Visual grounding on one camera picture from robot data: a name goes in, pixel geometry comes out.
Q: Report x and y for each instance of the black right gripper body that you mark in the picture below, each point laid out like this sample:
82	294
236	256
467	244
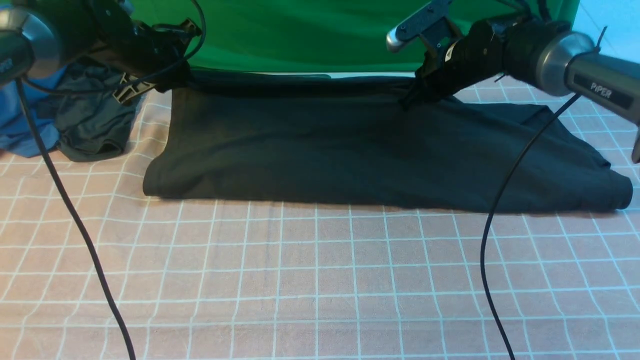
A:
453	62

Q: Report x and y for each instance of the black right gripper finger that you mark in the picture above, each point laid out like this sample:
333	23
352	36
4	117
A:
417	94

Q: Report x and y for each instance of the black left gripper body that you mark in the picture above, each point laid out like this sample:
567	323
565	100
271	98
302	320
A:
153	54

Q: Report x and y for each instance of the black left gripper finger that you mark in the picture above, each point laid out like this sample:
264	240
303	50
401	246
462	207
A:
129	89
187	30

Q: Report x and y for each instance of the dark gray long-sleeve top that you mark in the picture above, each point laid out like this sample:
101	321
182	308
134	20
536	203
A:
348	141

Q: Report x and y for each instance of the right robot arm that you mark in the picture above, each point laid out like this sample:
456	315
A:
548	56

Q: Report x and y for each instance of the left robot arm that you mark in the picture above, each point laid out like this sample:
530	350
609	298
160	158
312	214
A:
40	37

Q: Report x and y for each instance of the dark crumpled garment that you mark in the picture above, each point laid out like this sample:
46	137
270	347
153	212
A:
91	127

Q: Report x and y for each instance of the green backdrop cloth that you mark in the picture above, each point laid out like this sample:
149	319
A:
305	37

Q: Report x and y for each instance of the blue crumpled garment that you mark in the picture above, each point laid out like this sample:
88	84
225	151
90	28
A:
15	135

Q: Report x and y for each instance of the pink checkered tablecloth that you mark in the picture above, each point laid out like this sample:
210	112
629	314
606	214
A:
272	281

